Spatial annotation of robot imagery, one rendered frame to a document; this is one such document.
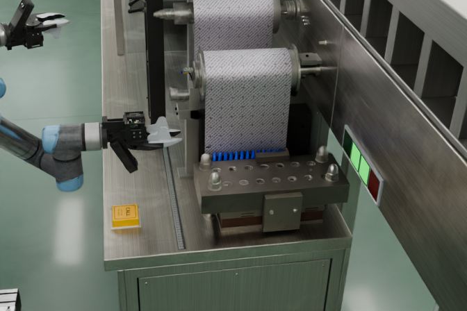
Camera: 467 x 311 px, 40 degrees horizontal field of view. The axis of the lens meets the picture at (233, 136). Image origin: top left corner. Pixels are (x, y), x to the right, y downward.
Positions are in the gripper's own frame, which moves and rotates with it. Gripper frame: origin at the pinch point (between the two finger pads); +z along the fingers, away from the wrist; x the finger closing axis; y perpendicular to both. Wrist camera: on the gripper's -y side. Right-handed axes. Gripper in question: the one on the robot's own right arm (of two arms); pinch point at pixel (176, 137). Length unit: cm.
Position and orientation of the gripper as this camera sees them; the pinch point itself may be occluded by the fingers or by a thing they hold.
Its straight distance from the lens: 179.4
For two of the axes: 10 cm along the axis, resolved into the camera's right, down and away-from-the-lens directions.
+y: 0.3, -8.7, -4.9
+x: -1.8, -4.9, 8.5
